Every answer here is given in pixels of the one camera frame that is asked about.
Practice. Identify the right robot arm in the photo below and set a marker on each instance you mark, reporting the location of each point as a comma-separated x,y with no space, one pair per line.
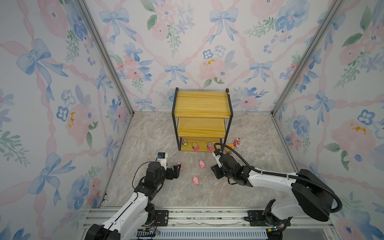
309,196

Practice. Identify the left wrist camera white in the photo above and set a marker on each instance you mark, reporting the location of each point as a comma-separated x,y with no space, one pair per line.
162,159

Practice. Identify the aluminium corner post left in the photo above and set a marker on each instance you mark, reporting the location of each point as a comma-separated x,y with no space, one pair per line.
90,24

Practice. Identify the pink bear toy with cherry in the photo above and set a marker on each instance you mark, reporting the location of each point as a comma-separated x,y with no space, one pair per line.
237,142

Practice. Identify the pink pig toy front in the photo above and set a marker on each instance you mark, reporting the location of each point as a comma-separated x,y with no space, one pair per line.
196,181

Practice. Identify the aluminium corner post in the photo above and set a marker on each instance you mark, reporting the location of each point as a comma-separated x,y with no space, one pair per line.
90,24
330,16

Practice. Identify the aluminium corner post right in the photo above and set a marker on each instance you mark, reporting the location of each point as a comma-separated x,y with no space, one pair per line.
330,16

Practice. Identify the colourful robot toy green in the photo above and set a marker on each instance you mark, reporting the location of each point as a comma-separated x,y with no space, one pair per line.
195,147

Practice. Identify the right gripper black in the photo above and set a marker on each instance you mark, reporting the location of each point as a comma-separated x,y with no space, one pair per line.
216,171

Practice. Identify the wooden shelf black metal frame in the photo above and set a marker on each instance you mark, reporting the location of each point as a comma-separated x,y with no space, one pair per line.
201,117

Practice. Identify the colourful robot toy pink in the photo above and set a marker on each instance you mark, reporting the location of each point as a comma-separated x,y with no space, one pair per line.
210,147

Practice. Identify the brown green robot toy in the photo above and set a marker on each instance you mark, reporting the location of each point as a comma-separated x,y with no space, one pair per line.
184,143

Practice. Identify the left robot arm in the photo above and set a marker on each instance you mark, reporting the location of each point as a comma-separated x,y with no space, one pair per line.
138,211

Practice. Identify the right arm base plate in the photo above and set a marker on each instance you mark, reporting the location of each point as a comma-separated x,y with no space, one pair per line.
258,218

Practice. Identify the pink bear toy yellow petals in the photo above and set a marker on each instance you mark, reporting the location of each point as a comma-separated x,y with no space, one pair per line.
230,148

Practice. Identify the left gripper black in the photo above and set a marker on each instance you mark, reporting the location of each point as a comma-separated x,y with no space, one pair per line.
170,175

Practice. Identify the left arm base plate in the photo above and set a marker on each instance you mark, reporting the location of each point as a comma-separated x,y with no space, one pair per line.
157,218

